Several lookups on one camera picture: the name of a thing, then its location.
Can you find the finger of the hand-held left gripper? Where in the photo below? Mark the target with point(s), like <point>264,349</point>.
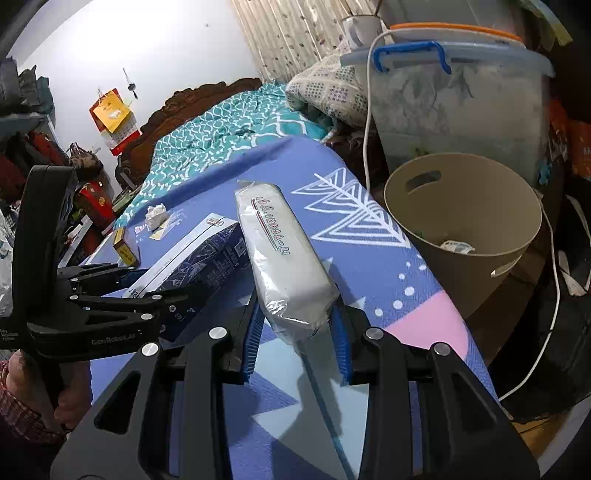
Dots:
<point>138,307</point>
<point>92,274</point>

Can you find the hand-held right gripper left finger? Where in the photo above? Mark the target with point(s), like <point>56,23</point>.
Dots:
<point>251,346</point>

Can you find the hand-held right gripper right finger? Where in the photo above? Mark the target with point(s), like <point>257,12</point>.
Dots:
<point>341,346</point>

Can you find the small yellow box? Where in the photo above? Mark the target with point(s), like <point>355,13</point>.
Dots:
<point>125,249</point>

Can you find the dark blue white carton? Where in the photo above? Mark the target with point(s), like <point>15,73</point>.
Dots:
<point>203,263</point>

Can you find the small clear wrapper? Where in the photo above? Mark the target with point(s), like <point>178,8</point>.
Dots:
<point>165,227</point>

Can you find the small white tissue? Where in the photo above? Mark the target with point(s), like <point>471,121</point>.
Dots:
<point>156,217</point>

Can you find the white tissue pack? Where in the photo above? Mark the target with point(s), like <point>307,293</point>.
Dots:
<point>281,258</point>

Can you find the white printed packet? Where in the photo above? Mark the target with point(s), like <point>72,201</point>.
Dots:
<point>457,247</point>

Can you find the beige plastic bin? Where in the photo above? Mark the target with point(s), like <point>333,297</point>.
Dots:
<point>461,194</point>

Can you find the person's left forearm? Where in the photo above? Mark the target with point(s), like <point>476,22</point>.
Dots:
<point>23,415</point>

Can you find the person's left hand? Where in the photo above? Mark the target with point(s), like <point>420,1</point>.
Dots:
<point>74,397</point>

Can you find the red gift bag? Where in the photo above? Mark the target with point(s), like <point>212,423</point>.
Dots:
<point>94,203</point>

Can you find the row of red black bags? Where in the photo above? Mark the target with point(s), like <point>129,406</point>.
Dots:
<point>32,157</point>

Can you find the brown handbag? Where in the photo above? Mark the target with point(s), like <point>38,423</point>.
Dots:
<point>85,159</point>

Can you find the grey metal shelf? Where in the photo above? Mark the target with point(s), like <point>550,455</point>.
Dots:
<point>23,121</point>

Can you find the hanging keys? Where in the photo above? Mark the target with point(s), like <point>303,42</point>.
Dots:
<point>131,87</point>

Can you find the teal patterned bed blanket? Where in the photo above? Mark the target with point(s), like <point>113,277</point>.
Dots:
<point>207,129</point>

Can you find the carved wooden headboard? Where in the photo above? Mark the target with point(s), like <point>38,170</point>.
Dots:
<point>184,104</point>

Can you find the patterned pillow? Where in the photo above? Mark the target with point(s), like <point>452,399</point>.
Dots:
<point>328,87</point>

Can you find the blue foam puzzle piece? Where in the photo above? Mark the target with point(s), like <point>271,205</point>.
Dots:
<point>545,171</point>

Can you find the beige leaf print curtain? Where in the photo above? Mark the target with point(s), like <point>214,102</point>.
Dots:
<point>295,32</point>

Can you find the white mug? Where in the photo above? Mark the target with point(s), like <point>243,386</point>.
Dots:
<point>360,30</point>

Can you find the white flat device orange edge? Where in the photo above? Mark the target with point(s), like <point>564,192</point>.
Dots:
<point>461,31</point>

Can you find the red yellow wall calendar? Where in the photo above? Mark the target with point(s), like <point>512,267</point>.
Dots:
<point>113,115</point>

